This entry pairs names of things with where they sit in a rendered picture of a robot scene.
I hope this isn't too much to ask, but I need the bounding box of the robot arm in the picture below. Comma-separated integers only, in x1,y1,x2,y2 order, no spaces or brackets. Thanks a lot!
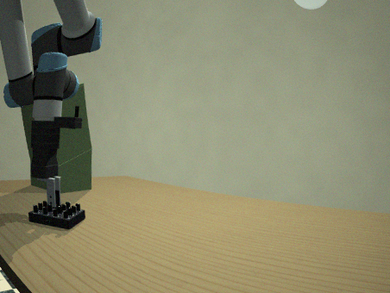
0,0,102,108

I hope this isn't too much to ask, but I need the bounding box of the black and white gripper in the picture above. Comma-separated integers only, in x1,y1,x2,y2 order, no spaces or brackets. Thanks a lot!
31,100,82,208

